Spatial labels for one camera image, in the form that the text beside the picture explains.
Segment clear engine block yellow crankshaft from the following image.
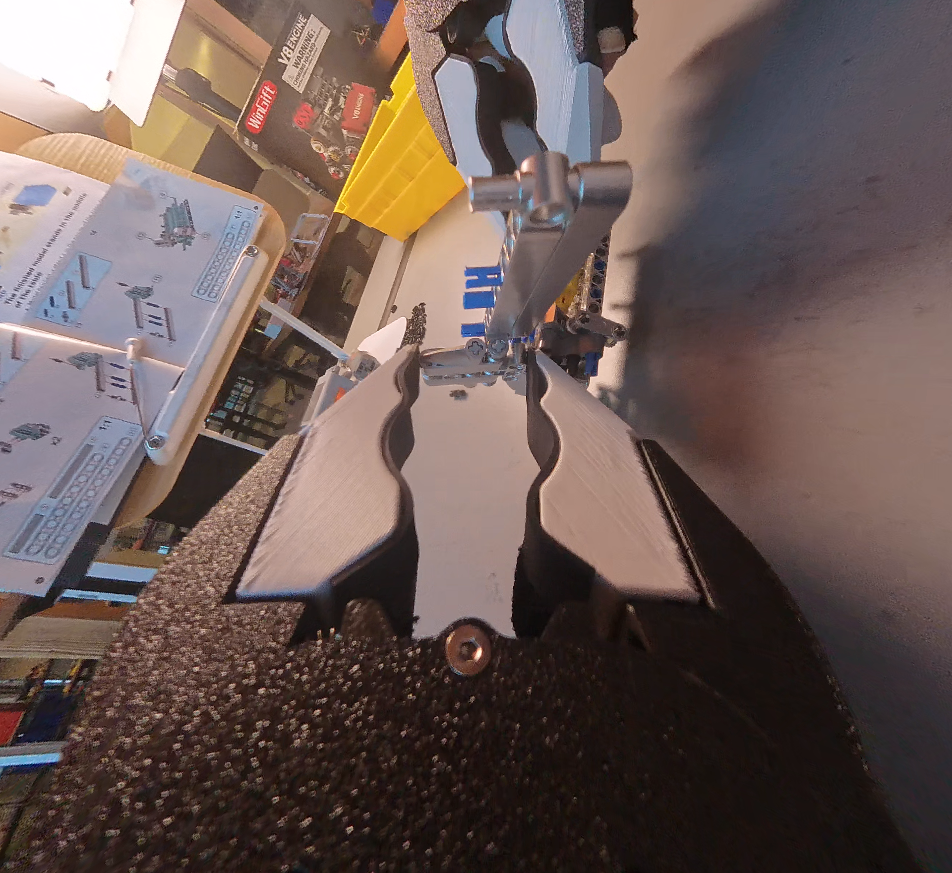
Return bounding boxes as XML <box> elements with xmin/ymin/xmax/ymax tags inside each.
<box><xmin>546</xmin><ymin>233</ymin><xmax>629</xmax><ymax>386</ymax></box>

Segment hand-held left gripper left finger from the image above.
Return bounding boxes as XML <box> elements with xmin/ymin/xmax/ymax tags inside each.
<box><xmin>237</xmin><ymin>346</ymin><xmax>419</xmax><ymax>634</ymax></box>

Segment printed instruction sheet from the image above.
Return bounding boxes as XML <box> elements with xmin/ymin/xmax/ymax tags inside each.
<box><xmin>0</xmin><ymin>151</ymin><xmax>265</xmax><ymax>595</ymax></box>

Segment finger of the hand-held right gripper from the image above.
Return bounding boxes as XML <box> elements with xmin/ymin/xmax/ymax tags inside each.
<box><xmin>506</xmin><ymin>0</ymin><xmax>623</xmax><ymax>163</ymax></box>
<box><xmin>433</xmin><ymin>57</ymin><xmax>497</xmax><ymax>180</ymax></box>

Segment white studio light panel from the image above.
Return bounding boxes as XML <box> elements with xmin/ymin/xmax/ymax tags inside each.
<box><xmin>0</xmin><ymin>0</ymin><xmax>187</xmax><ymax>128</ymax></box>

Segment grey beam with motor block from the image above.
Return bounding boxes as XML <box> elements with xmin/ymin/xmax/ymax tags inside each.
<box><xmin>418</xmin><ymin>151</ymin><xmax>635</xmax><ymax>389</ymax></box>

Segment nested yellow empty bins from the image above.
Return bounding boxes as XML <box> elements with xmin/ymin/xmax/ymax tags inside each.
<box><xmin>333</xmin><ymin>53</ymin><xmax>466</xmax><ymax>242</ymax></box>

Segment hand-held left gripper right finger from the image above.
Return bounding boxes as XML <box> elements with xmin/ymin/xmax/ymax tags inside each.
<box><xmin>524</xmin><ymin>351</ymin><xmax>704</xmax><ymax>637</ymax></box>

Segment black engine kit box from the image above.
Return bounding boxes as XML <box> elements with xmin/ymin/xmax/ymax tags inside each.
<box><xmin>237</xmin><ymin>1</ymin><xmax>395</xmax><ymax>200</ymax></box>

